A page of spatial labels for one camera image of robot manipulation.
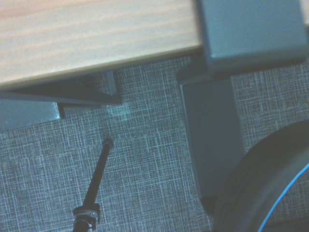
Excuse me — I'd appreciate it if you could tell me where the blue and black headphone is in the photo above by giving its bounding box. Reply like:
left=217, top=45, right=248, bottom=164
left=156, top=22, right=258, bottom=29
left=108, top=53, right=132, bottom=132
left=213, top=120, right=309, bottom=232

